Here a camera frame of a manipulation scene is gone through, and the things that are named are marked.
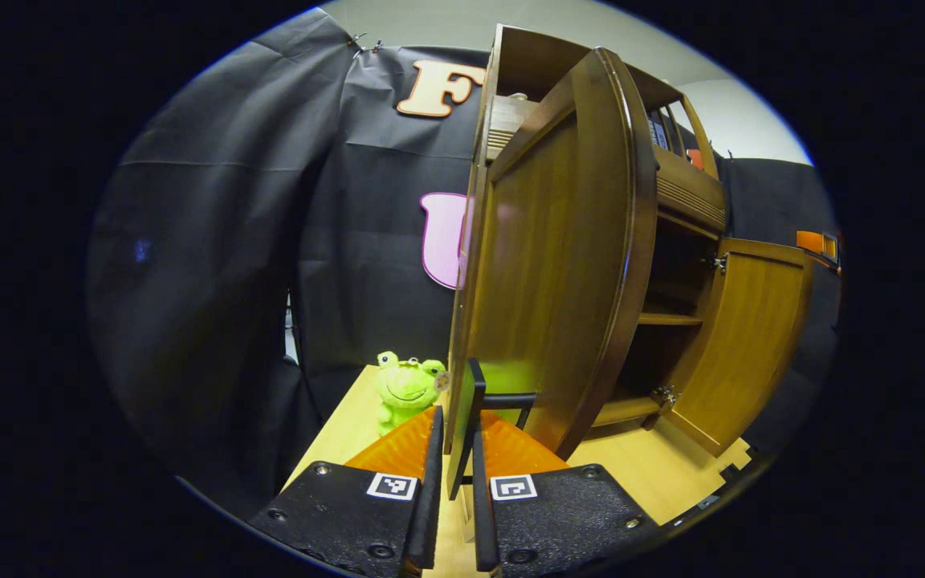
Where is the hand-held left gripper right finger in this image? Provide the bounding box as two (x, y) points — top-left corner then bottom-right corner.
(471, 411), (660, 578)

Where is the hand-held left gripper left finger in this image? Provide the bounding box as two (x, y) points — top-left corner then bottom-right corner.
(247, 405), (446, 578)

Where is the wooden shoe cabinet door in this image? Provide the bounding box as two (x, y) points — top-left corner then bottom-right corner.
(662, 237), (816, 458)
(445, 47), (661, 499)

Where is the wooden double-door shoe cabinet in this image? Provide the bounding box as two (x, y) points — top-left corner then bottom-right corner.
(445, 24), (817, 500)

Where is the green frog plush toy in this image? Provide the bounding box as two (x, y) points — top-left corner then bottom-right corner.
(373, 350), (452, 435)

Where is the black backdrop cloth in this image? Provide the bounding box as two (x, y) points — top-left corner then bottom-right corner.
(85, 8), (842, 519)

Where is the black door handle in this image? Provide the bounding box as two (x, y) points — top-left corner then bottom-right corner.
(445, 357), (538, 500)

